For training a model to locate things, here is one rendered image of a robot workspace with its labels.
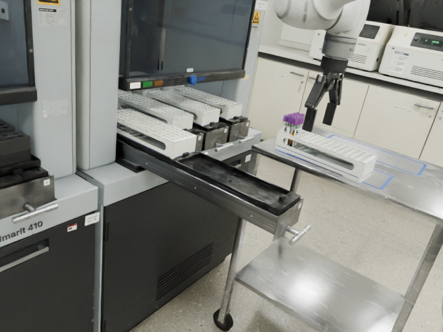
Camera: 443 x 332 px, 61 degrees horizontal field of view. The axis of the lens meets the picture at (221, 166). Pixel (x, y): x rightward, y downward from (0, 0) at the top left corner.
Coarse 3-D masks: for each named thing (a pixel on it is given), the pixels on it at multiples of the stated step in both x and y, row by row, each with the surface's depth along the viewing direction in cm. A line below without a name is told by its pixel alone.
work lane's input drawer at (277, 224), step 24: (120, 144) 113; (144, 168) 109; (168, 168) 103; (192, 168) 103; (216, 168) 105; (192, 192) 99; (216, 192) 94; (240, 192) 91; (264, 192) 96; (288, 192) 96; (240, 216) 92; (264, 216) 87; (288, 216) 90
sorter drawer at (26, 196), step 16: (0, 176) 84; (16, 176) 82; (32, 176) 84; (48, 176) 86; (0, 192) 78; (16, 192) 81; (32, 192) 84; (48, 192) 88; (0, 208) 80; (16, 208) 83; (32, 208) 83; (48, 208) 84
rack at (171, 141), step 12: (120, 120) 113; (132, 120) 113; (144, 120) 115; (156, 120) 117; (120, 132) 114; (132, 132) 114; (144, 132) 108; (156, 132) 107; (168, 132) 108; (180, 132) 110; (144, 144) 109; (156, 144) 114; (168, 144) 103; (180, 144) 104; (192, 144) 109; (168, 156) 104
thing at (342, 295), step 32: (320, 128) 153; (256, 160) 123; (288, 160) 115; (384, 160) 128; (416, 160) 133; (384, 192) 103; (416, 192) 106; (256, 256) 158; (288, 256) 161; (320, 256) 164; (256, 288) 140; (288, 288) 142; (320, 288) 145; (352, 288) 148; (384, 288) 151; (416, 288) 102; (224, 320) 151; (320, 320) 130; (352, 320) 132; (384, 320) 134
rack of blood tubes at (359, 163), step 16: (288, 144) 121; (304, 144) 115; (320, 144) 114; (336, 144) 116; (320, 160) 113; (336, 160) 120; (352, 160) 106; (368, 160) 107; (352, 176) 107; (368, 176) 111
